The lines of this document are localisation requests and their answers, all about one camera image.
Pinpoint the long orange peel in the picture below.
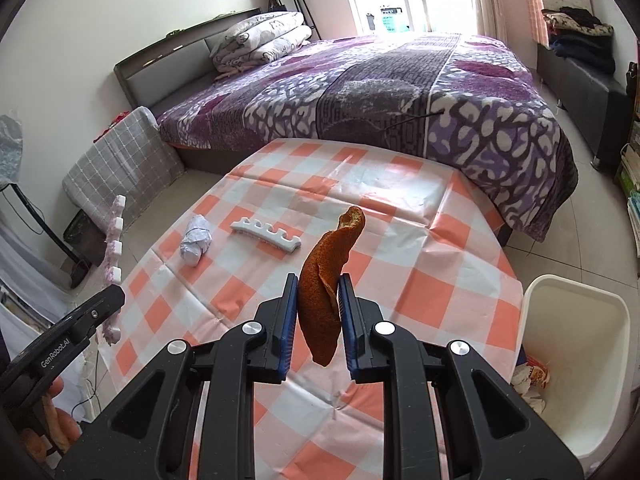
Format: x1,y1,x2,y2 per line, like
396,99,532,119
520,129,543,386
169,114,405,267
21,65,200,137
297,206,366,366

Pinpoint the white notched foam strip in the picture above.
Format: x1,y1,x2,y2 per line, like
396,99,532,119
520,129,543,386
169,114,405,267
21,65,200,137
231,217,302,254

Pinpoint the grey paper ball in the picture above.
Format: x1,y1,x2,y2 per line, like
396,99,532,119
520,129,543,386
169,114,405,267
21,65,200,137
179,214,212,266

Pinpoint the white tissue wad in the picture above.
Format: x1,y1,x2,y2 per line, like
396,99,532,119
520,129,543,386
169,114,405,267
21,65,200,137
511,358,550,415

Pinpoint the white plastic trash bin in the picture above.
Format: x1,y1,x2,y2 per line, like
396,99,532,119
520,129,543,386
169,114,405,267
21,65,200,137
518,274,634,469

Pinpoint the person's left hand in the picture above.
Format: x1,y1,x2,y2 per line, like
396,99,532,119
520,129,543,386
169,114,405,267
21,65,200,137
20,377,81,464

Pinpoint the orange white checkered tablecloth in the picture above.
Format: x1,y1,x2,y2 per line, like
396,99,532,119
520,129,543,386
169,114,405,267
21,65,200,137
101,139,523,479

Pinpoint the black floor stand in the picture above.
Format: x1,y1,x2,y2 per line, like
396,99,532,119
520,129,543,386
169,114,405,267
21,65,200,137
1,183,91,289

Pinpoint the black waste basket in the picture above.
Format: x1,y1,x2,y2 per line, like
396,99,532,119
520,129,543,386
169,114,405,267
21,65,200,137
63,210,106,266

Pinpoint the grey plaid cushion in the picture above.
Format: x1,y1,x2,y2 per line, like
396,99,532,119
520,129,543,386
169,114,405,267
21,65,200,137
62,106,184,232

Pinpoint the purple patterned bed quilt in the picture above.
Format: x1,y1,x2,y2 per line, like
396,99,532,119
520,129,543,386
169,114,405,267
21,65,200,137
158,34,578,241

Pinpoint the folded white floral duvet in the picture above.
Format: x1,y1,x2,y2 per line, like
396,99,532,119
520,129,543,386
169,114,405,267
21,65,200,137
209,11,312,75

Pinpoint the dark bed headboard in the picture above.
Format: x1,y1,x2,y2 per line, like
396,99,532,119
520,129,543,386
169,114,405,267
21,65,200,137
114,8,260,110

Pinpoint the wooden bookshelf with books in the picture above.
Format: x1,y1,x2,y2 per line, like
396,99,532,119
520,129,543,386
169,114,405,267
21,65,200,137
615,112,640,258

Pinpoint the black storage bench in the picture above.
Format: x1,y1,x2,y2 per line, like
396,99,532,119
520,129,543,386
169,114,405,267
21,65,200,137
537,44,632,174

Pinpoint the pile of folded clothes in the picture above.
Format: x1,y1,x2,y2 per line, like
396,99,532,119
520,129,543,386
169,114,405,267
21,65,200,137
541,6,616,76

